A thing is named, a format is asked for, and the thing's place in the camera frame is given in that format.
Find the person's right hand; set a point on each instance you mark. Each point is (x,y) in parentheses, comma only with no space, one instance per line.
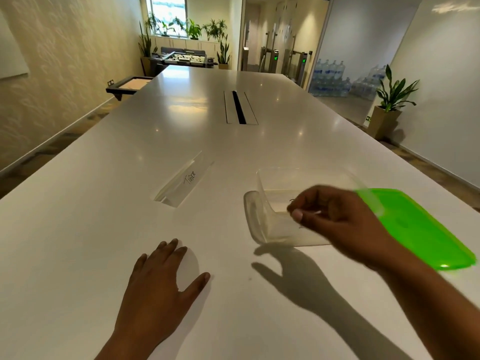
(345,224)

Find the metal turnstile gate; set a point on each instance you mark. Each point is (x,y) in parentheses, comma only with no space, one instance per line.
(300,65)
(270,56)

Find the potted plant tan planter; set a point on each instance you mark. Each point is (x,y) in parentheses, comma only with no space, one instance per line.
(388,110)

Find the black side table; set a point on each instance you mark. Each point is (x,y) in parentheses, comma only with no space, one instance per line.
(131,84)

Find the foosball table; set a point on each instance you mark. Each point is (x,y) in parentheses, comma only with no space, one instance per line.
(183,59)

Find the clear plastic container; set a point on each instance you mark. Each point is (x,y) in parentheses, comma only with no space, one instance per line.
(270,228)

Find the green plastic lid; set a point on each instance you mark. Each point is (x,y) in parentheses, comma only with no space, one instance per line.
(423,232)

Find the small green potted plant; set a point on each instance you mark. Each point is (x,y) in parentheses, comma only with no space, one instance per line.
(214,30)
(172,26)
(194,29)
(153,23)

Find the person's left hand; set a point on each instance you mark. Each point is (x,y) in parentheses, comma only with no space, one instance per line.
(150,296)

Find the white wall board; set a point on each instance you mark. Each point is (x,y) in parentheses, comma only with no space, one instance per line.
(11,48)

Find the white low cabinet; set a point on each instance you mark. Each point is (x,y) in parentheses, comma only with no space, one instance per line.
(187,44)

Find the stack of water jugs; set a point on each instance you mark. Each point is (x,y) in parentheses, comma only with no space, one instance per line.
(330,80)

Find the tall snake plant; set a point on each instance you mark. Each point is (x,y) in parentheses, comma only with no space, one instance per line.
(224,54)
(145,50)

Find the person's right forearm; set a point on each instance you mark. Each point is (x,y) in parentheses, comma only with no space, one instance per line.
(438,314)

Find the bright window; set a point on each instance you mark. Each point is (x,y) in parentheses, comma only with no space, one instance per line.
(167,11)

